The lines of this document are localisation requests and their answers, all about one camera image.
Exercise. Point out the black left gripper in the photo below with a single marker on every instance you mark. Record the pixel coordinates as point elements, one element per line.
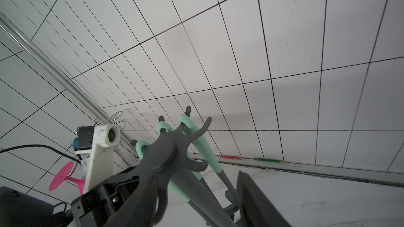
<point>94,208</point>

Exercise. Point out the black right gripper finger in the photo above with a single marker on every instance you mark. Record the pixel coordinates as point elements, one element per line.
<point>255,208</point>

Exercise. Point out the grey slotted turner mint handle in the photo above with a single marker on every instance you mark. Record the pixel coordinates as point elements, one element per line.
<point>178,165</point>

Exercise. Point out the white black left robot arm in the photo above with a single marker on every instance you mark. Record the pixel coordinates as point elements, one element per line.
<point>22,210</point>

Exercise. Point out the chrome wine glass rack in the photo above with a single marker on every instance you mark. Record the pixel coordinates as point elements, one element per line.
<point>115,119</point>

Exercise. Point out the dark grey utensil rack stand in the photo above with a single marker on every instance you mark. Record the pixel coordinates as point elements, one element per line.
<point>150,189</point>

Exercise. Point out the pink plastic wine glass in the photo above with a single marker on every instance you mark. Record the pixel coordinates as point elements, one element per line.
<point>64,175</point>

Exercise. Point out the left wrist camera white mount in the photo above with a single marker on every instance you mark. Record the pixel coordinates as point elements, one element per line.
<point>100,141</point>

